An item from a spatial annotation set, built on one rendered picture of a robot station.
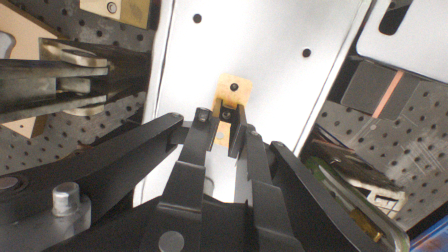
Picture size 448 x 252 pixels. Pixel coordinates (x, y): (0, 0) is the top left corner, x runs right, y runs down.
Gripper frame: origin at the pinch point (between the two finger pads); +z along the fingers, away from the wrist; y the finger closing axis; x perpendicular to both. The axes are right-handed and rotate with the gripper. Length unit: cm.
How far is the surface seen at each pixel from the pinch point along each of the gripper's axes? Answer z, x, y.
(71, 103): -1.9, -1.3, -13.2
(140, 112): 32.8, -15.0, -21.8
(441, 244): 90, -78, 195
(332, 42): 6.6, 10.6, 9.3
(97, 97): 0.8, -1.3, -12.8
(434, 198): 37, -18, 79
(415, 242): 89, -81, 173
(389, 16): 11.9, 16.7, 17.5
